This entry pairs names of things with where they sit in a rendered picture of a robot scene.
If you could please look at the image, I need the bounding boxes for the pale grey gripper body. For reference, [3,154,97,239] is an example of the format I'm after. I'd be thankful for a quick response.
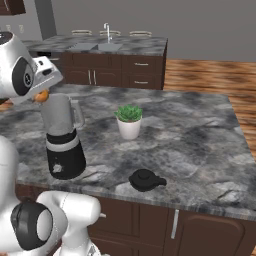
[10,69,65,105]

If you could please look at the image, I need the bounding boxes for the orange tangerine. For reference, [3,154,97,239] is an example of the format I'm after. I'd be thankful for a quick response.
[33,89,51,104]

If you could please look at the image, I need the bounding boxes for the grey blender with black base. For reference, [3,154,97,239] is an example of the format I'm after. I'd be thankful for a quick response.
[39,93,87,181]

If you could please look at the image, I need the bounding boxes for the black blender lid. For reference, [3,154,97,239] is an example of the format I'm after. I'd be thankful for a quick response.
[128,168,168,193]

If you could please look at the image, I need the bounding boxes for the black dishwasher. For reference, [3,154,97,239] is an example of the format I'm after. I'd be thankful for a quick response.
[35,49,63,69]

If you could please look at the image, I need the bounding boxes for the grey sink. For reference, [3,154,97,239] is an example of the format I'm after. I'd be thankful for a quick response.
[67,41,125,54]

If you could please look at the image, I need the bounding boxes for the pale round stool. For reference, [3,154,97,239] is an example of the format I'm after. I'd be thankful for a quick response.
[128,30,153,38]
[70,29,94,37]
[98,29,122,37]

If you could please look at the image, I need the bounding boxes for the dark brown island cupboards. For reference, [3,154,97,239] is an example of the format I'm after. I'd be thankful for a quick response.
[59,50,167,91]

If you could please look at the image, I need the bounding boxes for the silver tap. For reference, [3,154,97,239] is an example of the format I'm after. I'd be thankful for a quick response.
[102,22,114,44]

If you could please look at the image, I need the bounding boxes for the green plant in white pot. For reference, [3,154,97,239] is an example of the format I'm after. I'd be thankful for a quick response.
[113,103,144,141]

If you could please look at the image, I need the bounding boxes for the dark brown cupboard door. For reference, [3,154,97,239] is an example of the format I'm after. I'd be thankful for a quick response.
[163,208,256,256]
[87,195,170,256]

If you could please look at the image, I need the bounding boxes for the dark brown wall cupboard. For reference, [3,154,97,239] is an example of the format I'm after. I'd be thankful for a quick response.
[0,0,27,16]

